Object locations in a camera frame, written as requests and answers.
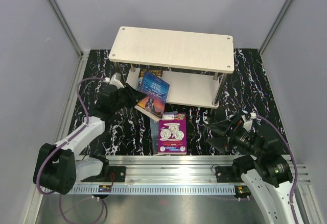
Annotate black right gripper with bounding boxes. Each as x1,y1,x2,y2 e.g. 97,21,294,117
205,113,263,158

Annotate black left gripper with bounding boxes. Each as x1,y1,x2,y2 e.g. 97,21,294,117
112,83,147,112

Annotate Jane Eyre book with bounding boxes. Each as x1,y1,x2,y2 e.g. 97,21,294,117
135,71,170,122

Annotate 169-Storey Treehouse book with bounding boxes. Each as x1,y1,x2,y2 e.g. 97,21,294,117
137,67,164,92

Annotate dark blue book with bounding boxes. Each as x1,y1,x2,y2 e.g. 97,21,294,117
149,111,178,156

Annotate purple puzzle book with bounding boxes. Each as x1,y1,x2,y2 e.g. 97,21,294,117
158,113,187,155

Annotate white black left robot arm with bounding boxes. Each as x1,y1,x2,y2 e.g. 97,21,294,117
33,83,146,195

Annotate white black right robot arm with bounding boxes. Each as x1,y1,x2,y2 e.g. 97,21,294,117
206,113,303,223

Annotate black marble pattern mat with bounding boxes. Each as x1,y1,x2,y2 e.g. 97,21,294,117
65,48,292,156

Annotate two-tier light wooden shelf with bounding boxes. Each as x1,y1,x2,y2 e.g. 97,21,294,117
109,26,235,109

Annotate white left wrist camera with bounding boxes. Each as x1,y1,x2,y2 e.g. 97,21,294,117
104,72,124,89

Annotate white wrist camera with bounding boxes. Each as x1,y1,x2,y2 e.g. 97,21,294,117
241,112,256,132
104,72,124,89

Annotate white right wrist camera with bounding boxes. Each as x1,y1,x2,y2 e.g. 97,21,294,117
241,112,256,132

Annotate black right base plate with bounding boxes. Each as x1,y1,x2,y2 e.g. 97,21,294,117
215,165,254,183

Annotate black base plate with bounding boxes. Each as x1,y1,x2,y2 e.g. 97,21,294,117
81,166,126,183
215,165,254,183

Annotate aluminium mounting rail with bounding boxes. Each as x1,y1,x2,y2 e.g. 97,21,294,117
33,154,311,185

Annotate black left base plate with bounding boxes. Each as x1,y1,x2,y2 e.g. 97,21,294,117
81,166,126,183

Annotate slotted white cable duct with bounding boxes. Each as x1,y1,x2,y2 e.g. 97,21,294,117
69,184,236,195

